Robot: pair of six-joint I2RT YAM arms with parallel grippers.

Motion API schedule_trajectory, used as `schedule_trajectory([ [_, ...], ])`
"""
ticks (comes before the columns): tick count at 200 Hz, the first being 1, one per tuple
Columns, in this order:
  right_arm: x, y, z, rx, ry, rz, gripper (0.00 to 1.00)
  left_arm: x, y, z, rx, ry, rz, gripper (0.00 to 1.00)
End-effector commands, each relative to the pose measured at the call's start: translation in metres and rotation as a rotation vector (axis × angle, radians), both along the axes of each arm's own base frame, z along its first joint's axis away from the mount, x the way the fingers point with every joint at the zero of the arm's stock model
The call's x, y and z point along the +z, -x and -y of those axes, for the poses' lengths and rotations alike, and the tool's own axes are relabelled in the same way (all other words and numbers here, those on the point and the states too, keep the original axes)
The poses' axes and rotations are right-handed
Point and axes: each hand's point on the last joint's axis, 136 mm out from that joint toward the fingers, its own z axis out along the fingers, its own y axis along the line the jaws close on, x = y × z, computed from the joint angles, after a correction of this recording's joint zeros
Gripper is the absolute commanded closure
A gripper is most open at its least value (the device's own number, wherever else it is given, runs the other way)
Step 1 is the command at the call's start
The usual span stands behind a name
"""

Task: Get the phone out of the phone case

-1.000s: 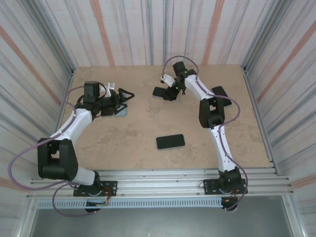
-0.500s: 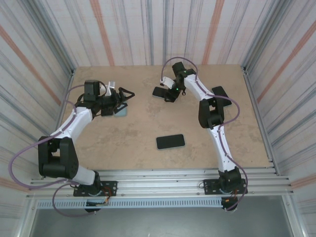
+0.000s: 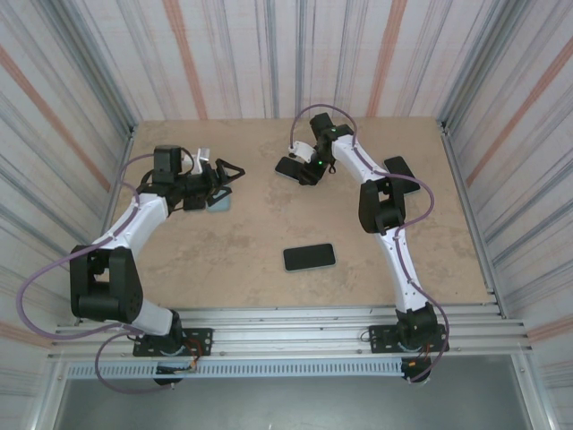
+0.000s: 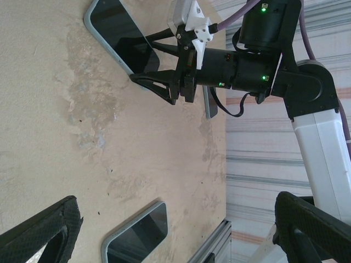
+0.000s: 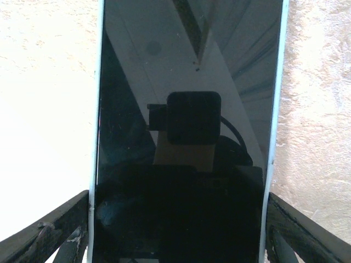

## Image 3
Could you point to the light blue phone case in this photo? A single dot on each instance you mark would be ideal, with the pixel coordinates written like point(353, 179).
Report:
point(286, 176)
point(221, 205)

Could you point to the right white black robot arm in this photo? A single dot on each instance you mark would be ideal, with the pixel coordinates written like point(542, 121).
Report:
point(403, 269)

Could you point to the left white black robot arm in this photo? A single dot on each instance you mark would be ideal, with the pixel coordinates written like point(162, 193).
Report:
point(143, 219)

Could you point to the narrow aluminium side profile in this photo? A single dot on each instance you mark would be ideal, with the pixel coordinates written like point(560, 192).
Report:
point(115, 183)

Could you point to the wide aluminium side profile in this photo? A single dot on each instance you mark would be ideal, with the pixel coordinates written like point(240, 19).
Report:
point(474, 224)

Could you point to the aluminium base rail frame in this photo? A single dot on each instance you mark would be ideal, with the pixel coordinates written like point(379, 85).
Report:
point(286, 333)

